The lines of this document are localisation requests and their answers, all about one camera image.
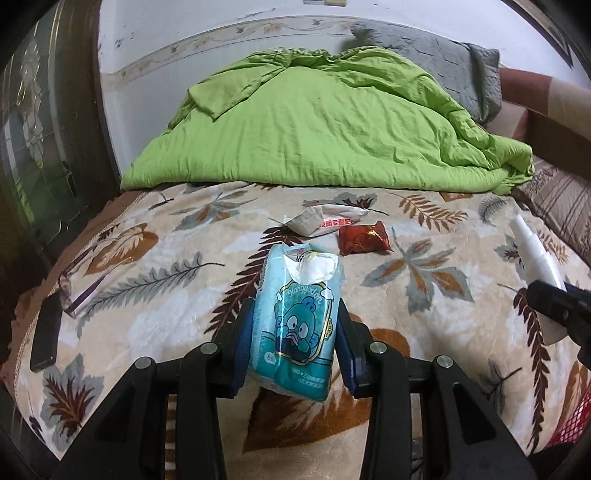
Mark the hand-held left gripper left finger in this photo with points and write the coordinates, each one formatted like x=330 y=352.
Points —
x=244 y=350

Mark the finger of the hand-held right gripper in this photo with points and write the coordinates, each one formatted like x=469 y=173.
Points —
x=568 y=309

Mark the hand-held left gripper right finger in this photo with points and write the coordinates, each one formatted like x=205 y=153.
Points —
x=347 y=355

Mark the teal cartoon tissue pack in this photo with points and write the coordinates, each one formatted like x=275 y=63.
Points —
x=295 y=323

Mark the white spray bottle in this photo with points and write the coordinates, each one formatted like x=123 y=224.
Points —
x=531 y=249

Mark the striped brown pillow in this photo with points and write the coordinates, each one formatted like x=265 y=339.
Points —
x=558 y=207

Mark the leaf print blanket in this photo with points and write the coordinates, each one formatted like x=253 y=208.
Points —
x=161 y=277

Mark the red foil snack packet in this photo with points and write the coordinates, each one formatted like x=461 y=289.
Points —
x=364 y=237

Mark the red mesh bag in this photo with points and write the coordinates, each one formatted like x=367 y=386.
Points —
x=572 y=429

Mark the white wrapper with red label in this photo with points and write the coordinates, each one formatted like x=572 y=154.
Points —
x=344 y=220

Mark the crumpled grey sachet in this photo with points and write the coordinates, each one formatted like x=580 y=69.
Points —
x=304 y=222

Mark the dark framed glasses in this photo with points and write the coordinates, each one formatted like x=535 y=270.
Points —
x=68 y=295

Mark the black phone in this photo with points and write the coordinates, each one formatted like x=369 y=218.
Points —
x=46 y=332

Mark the reddish brown headboard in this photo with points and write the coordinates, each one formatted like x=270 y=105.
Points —
x=521 y=87

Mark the green quilt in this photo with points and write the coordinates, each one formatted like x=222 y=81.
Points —
x=323 y=124

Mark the grey quilted pillow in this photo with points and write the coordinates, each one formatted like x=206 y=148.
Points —
x=438 y=60

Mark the wooden door with glass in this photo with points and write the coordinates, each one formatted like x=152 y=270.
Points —
x=41 y=115

